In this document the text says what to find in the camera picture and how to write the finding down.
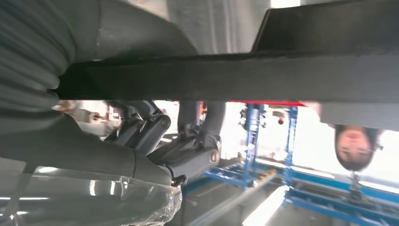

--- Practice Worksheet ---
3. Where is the person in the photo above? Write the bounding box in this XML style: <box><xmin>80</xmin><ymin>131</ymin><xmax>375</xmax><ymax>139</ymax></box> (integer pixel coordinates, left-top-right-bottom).
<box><xmin>318</xmin><ymin>102</ymin><xmax>399</xmax><ymax>173</ymax></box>

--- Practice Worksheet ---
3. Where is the blue metal shelf rack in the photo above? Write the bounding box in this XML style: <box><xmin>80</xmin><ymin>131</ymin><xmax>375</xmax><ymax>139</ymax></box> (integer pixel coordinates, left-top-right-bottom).
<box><xmin>181</xmin><ymin>103</ymin><xmax>399</xmax><ymax>226</ymax></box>

